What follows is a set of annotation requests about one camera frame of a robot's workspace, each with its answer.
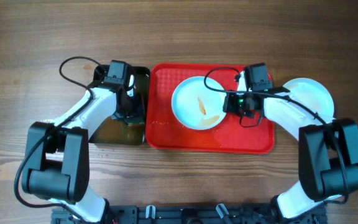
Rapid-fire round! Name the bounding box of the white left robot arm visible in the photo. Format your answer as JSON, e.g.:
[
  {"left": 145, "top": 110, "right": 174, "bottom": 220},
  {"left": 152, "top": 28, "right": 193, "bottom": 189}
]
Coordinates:
[{"left": 14, "top": 87, "right": 144, "bottom": 223}]

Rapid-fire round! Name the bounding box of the black water basin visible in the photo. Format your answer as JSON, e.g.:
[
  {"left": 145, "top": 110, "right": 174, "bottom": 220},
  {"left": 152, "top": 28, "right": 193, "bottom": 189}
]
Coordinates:
[{"left": 89, "top": 66, "right": 151, "bottom": 145}]

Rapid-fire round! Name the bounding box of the pale plate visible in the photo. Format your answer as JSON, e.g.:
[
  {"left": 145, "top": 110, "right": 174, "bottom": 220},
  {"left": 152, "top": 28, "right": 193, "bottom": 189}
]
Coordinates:
[{"left": 283, "top": 78, "right": 334, "bottom": 117}]

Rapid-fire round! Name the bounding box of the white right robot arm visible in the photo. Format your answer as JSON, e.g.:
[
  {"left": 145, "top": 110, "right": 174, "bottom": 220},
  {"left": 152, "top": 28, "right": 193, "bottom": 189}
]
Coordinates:
[{"left": 224, "top": 87, "right": 358, "bottom": 223}]

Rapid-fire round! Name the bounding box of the red plastic tray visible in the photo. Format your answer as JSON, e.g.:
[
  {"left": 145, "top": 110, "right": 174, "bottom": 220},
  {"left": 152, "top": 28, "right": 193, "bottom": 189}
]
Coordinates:
[{"left": 145, "top": 63, "right": 275, "bottom": 154}]

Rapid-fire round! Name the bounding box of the plate with ketchup streak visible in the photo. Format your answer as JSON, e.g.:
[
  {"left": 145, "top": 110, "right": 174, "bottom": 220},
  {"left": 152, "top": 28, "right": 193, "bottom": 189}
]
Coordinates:
[{"left": 171, "top": 76, "right": 226, "bottom": 131}]

